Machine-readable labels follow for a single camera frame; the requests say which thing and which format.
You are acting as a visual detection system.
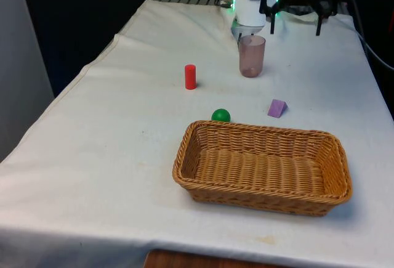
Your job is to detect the green ball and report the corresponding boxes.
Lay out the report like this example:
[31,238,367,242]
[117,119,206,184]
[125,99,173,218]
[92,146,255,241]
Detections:
[211,108,231,123]

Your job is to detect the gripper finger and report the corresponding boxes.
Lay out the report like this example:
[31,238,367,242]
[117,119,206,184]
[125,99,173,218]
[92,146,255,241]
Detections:
[315,0,337,37]
[259,0,279,35]

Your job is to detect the see-through pink cup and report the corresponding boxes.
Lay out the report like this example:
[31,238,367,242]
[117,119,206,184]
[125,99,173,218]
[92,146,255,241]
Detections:
[239,35,267,79]

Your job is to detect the purple triangular block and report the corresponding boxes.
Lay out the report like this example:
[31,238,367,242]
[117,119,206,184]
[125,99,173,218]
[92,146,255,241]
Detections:
[267,99,289,118]

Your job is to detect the wicker basket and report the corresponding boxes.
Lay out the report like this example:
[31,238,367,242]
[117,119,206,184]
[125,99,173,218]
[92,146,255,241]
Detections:
[172,120,353,217]

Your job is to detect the red cylinder block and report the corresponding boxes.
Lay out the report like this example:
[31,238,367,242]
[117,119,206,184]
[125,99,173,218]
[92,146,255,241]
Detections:
[184,63,198,91]

